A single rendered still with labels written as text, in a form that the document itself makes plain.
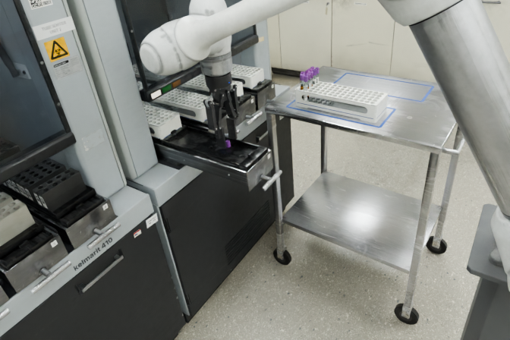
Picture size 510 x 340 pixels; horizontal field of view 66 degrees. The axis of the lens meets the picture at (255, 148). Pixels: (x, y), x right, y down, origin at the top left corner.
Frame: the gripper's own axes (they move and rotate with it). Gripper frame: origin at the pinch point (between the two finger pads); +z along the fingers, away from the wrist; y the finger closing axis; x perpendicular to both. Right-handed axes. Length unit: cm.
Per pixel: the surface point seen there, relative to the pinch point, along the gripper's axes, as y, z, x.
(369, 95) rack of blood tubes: -35.8, -3.6, 32.4
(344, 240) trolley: -28, 57, 29
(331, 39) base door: -226, 45, -66
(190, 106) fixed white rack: -7.7, -1.5, -21.3
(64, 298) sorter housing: 57, 22, -13
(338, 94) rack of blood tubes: -32.5, -3.5, 22.7
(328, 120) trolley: -25.4, 2.7, 22.8
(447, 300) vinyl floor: -42, 84, 69
